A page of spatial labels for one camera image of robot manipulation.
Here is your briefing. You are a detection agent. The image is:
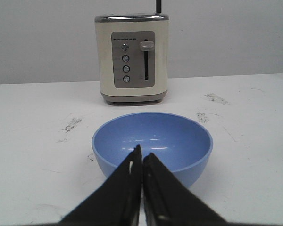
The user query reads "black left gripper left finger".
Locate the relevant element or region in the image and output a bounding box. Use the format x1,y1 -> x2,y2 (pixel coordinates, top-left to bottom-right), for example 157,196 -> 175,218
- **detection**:
58,145 -> 142,226

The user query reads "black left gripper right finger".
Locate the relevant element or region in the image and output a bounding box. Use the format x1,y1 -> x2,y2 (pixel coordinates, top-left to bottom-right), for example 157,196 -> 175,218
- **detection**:
142,153 -> 229,226

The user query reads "blue bowl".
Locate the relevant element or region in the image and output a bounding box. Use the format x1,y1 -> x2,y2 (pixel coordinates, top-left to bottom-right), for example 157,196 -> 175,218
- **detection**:
91,112 -> 213,187

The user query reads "cream and chrome toaster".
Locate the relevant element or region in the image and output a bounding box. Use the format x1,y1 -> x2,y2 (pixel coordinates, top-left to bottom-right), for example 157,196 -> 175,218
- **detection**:
94,13 -> 169,103

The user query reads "black tripod pole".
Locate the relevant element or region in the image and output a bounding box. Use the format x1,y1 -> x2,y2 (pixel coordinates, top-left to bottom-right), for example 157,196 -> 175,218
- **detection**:
156,0 -> 162,15

